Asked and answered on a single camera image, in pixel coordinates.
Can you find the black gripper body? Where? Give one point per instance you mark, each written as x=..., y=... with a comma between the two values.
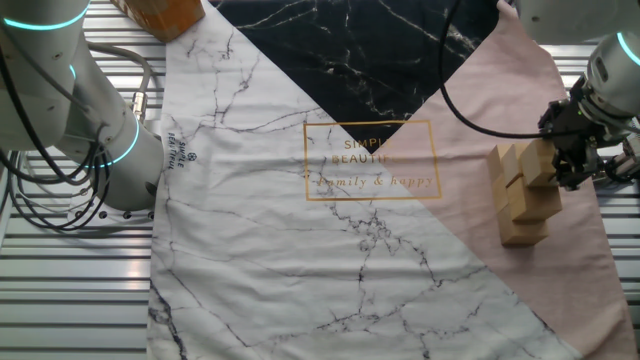
x=582, y=127

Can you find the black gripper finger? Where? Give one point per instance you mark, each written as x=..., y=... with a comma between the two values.
x=575, y=172
x=551, y=120

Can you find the light wooden cube block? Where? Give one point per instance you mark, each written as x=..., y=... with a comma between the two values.
x=511, y=162
x=534, y=202
x=537, y=162
x=522, y=234
x=495, y=162
x=500, y=195

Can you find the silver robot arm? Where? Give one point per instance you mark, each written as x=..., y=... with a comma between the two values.
x=50, y=75

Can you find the marble pattern table cloth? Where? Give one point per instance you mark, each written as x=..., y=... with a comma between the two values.
x=275, y=250

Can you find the brown cardboard box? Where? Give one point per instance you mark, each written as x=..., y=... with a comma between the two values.
x=160, y=17

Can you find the silver side camera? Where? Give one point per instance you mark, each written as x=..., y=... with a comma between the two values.
x=632, y=147

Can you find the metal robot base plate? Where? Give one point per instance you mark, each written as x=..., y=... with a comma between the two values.
x=115, y=216

